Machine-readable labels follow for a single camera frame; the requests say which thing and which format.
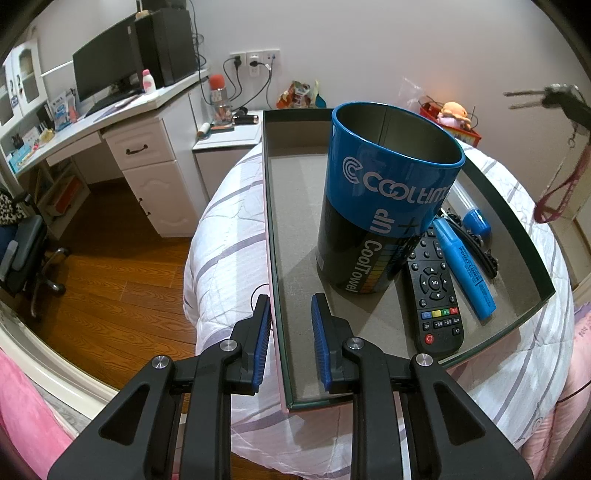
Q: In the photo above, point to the clear tube with blue cap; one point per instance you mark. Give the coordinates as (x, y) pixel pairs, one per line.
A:
(475, 221)

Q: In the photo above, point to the black keyboard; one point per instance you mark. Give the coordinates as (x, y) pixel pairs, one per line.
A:
(111, 102)

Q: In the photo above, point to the pink blanket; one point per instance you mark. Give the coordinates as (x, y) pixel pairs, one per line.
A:
(23, 415)

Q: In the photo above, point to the grey tray with dark rim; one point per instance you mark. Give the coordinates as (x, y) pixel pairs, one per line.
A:
(295, 230)

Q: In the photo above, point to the clear plastic bag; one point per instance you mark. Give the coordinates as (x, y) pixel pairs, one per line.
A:
(411, 92)

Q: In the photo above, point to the pink printed bedding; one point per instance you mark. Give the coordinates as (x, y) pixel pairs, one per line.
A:
(577, 369)

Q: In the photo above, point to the red-capped bottle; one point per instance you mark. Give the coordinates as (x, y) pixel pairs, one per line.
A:
(218, 94)

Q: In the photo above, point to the blue and white box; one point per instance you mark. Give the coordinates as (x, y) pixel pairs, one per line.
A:
(62, 110)

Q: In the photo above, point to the white nightstand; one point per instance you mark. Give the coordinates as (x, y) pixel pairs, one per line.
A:
(226, 138)

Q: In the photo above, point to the black office chair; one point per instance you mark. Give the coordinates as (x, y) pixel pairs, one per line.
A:
(23, 249)

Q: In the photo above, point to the colourful snack bags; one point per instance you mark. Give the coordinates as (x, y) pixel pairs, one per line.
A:
(300, 94)

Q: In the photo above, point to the white desk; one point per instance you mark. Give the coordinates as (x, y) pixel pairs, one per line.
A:
(147, 157)

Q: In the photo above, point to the blue and black tin can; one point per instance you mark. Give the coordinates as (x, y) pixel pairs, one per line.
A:
(369, 207)

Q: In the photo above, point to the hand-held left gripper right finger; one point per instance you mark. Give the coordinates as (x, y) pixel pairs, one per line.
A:
(322, 341)

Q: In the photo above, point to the orange plush toy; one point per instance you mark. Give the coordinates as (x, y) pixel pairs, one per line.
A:
(455, 113)

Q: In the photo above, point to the black remote control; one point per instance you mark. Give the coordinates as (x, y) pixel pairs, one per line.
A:
(434, 304)

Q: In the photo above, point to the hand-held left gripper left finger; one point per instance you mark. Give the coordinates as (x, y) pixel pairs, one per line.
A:
(263, 341)

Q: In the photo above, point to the white wall socket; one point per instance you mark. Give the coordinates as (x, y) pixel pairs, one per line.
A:
(254, 62)

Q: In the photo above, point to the black computer tower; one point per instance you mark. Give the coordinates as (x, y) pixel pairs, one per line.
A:
(166, 46)

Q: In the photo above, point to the white striped quilt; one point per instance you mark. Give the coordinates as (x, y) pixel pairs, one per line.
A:
(226, 221)

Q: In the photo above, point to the blue highlighter pen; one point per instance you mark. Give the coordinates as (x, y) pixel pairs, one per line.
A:
(466, 267)

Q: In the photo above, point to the white glass-door cabinet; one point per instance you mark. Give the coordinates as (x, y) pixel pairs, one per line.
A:
(21, 83)

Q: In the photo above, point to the white bottle with pink cap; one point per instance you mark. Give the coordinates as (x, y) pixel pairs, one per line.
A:
(147, 83)

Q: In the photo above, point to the black computer monitor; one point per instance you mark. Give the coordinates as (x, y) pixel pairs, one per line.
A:
(106, 64)

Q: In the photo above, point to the black hair clip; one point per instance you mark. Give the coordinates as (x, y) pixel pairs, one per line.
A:
(489, 261)

